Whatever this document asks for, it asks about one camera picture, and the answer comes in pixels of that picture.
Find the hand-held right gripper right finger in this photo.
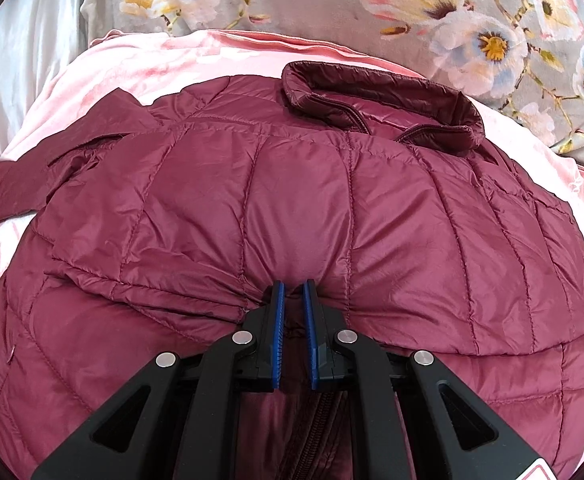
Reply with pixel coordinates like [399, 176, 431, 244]
[303, 281, 559, 480]

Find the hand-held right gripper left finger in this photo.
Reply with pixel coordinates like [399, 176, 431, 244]
[31, 281, 286, 480]

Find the maroon quilted puffer jacket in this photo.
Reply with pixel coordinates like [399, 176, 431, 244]
[0, 61, 584, 480]

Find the pink blanket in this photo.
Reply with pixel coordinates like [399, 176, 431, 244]
[0, 29, 584, 361]

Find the grey floral curtain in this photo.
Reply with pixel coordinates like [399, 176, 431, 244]
[81, 0, 584, 171]

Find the white satin curtain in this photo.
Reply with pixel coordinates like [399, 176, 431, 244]
[0, 0, 90, 161]

